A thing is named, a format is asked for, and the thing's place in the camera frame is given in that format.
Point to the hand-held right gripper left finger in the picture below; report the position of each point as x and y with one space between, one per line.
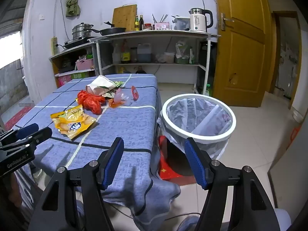
112 164

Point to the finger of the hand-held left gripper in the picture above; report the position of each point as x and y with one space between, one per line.
28 128
41 134

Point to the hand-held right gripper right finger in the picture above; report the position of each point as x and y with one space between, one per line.
195 164

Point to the yellow snack packet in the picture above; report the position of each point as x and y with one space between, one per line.
72 122

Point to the white-rimmed trash bin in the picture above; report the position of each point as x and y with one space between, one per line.
201 96

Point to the cream printed food packet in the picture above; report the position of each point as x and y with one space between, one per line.
98 84

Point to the red patterned door mat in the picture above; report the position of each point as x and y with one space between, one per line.
16 118

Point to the red floor mat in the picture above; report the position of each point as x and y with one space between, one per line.
168 173

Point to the blue checked tablecloth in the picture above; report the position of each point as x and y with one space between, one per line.
125 127

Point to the pink box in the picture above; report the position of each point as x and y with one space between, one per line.
64 80

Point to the red plastic bag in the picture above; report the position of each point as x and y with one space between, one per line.
90 101

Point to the orange wrapper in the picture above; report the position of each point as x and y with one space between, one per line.
115 104

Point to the clear plastic cup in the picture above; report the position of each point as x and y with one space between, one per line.
121 97

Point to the green box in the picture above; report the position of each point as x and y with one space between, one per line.
83 74

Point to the green plastic bottle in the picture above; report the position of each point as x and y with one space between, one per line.
208 90

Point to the green snack packet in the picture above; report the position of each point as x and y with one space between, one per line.
118 84

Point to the pink plastic basket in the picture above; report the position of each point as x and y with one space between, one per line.
84 64

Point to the yellow power strip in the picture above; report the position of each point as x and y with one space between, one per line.
54 46

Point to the wooden side shelf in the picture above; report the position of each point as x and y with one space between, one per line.
69 51

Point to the yellow cooking oil bottle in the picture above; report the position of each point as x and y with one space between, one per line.
125 71

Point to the large dark bottle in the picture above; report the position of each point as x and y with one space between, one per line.
140 72

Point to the black induction cooker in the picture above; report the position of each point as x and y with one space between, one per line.
77 43

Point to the green bowl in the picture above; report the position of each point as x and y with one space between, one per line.
181 61

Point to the white plastic bottle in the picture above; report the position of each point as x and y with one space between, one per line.
116 55

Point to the steel steamer pot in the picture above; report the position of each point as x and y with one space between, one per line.
81 31

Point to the white lidded tub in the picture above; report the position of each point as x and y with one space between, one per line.
169 57

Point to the soy sauce bottle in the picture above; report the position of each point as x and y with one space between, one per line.
125 54

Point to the brown glass jar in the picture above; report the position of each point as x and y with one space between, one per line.
134 55

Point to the white bucket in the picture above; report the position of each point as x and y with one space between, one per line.
298 116

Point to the crumpled plastic bags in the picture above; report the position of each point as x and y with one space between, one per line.
182 49

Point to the grey plastic jerrycan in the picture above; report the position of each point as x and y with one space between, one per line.
144 53

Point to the yellow wooden door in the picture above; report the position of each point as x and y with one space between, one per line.
243 53

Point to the black frying pan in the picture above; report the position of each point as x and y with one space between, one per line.
113 30

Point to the black spatula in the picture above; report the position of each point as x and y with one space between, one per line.
109 24

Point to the metal kitchen shelf rack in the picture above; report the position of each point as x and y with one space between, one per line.
154 33

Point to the yellow label sauce bottle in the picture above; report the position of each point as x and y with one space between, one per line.
136 25

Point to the clear plastic container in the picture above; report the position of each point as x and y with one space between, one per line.
181 23

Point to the red sauce jar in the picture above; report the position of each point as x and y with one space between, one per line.
147 27

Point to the pink chopstick holder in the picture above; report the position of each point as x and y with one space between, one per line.
161 26

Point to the dark sauce bottle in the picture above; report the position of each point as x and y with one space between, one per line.
141 24

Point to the bamboo cutting board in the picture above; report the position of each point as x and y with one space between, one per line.
124 16

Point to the white electric kettle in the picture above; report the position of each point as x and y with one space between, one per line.
197 20

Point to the bundle of chopsticks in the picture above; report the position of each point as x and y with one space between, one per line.
160 18

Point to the white wall switch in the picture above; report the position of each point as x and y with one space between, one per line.
41 16

